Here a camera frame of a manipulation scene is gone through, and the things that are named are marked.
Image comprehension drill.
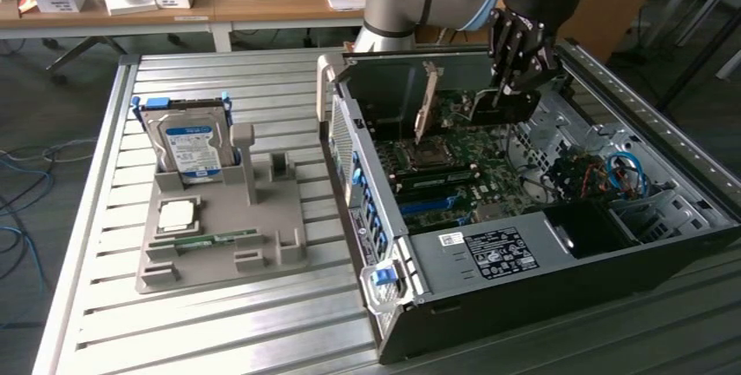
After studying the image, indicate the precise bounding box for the black open PC case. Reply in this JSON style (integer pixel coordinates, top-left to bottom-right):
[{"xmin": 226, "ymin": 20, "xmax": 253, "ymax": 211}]
[{"xmin": 315, "ymin": 36, "xmax": 741, "ymax": 365}]

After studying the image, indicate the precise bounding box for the green motherboard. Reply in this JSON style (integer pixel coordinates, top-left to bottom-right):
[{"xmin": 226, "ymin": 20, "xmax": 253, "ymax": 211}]
[{"xmin": 369, "ymin": 116, "xmax": 559, "ymax": 233}]

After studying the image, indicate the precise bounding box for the grey card retention latch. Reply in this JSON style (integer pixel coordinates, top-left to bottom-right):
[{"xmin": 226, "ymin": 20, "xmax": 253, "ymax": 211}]
[{"xmin": 315, "ymin": 54, "xmax": 351, "ymax": 133}]

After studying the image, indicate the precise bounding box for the grey power supply unit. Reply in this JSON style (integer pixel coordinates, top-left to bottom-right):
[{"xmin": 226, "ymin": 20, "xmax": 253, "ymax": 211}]
[{"xmin": 407, "ymin": 212, "xmax": 574, "ymax": 296}]

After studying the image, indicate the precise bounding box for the blue plastic latch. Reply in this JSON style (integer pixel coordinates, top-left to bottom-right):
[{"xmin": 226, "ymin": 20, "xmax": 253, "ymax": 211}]
[{"xmin": 369, "ymin": 266, "xmax": 395, "ymax": 288}]

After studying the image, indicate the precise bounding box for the wooden top desk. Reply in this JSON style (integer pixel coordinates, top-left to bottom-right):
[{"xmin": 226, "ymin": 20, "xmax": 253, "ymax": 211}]
[
  {"xmin": 214, "ymin": 0, "xmax": 531, "ymax": 53},
  {"xmin": 0, "ymin": 0, "xmax": 215, "ymax": 42}
]

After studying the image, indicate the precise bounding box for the blue floor cable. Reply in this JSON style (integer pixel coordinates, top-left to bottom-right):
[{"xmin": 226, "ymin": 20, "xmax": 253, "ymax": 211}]
[{"xmin": 0, "ymin": 148, "xmax": 53, "ymax": 328}]

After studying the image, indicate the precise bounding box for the long expansion slot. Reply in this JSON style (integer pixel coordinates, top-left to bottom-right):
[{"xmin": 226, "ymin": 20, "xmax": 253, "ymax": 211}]
[{"xmin": 399, "ymin": 198, "xmax": 462, "ymax": 215}]

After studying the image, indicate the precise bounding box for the grey parts rack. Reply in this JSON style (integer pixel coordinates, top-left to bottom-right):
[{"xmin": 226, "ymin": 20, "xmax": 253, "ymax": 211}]
[{"xmin": 133, "ymin": 124, "xmax": 309, "ymax": 296}]

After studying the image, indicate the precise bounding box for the silver CPU chip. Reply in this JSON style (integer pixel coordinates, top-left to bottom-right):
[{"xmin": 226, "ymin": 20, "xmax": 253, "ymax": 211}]
[{"xmin": 154, "ymin": 201, "xmax": 201, "ymax": 233}]

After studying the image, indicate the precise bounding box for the green RAM stick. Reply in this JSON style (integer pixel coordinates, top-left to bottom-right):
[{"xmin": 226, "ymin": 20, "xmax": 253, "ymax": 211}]
[{"xmin": 146, "ymin": 229, "xmax": 259, "ymax": 248}]

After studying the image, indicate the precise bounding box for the grey floor cable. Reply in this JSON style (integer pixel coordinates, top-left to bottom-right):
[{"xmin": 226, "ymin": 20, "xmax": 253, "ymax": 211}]
[{"xmin": 0, "ymin": 138, "xmax": 97, "ymax": 163}]

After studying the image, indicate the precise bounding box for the black chair base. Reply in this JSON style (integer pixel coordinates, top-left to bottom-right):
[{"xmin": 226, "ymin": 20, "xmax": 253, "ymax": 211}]
[{"xmin": 43, "ymin": 36, "xmax": 127, "ymax": 85}]

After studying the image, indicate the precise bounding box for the black wire bundle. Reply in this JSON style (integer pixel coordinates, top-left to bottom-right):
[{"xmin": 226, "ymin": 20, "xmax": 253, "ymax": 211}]
[{"xmin": 546, "ymin": 155, "xmax": 609, "ymax": 201}]

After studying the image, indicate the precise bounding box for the hard disk with blue rails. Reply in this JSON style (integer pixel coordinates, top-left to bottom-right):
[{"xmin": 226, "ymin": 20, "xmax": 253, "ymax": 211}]
[{"xmin": 129, "ymin": 95, "xmax": 233, "ymax": 185}]

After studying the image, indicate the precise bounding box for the metal CPU socket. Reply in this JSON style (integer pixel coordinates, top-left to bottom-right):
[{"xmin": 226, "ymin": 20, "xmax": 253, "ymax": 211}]
[{"xmin": 399, "ymin": 136, "xmax": 455, "ymax": 170}]

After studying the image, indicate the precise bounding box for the blue data wire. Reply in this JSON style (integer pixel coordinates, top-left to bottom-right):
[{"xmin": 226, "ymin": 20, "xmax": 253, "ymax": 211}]
[{"xmin": 603, "ymin": 151, "xmax": 650, "ymax": 201}]

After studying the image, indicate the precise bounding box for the graphics card with metal bracket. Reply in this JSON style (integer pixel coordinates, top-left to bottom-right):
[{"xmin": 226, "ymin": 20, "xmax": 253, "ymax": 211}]
[{"xmin": 413, "ymin": 60, "xmax": 543, "ymax": 142}]

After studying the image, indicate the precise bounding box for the metal disk bay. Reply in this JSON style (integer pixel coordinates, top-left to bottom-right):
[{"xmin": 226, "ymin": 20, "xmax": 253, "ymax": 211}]
[{"xmin": 606, "ymin": 187, "xmax": 716, "ymax": 246}]

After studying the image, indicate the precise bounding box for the white table leg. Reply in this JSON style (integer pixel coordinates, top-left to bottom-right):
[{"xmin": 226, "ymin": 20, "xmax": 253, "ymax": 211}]
[{"xmin": 714, "ymin": 51, "xmax": 741, "ymax": 81}]

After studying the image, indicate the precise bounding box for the wooden cabinet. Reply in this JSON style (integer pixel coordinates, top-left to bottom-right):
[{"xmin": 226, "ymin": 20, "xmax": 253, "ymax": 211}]
[{"xmin": 497, "ymin": 0, "xmax": 675, "ymax": 63}]

